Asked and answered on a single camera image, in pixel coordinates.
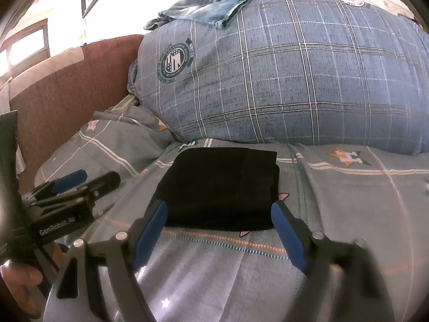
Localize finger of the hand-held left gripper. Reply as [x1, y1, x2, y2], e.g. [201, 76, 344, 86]
[79, 171, 121, 197]
[32, 169, 88, 202]

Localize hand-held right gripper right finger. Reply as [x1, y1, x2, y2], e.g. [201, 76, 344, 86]
[271, 201, 396, 322]

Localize person's left hand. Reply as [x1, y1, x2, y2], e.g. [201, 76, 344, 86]
[0, 243, 69, 312]

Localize grey patterned bedsheet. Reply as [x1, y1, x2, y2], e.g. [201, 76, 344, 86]
[34, 96, 429, 322]

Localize wooden framed window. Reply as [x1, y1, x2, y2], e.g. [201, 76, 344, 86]
[0, 18, 51, 81]

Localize black pants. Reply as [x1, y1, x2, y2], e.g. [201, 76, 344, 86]
[155, 147, 280, 233]

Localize blue denim jeans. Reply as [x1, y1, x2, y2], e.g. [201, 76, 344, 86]
[144, 0, 252, 31]

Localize large blue plaid pillow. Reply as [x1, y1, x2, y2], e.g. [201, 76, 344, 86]
[127, 0, 429, 156]

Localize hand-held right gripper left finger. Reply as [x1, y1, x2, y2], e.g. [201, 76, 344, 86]
[45, 200, 168, 322]

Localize brown headboard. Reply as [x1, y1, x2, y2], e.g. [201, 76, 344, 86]
[8, 34, 145, 182]

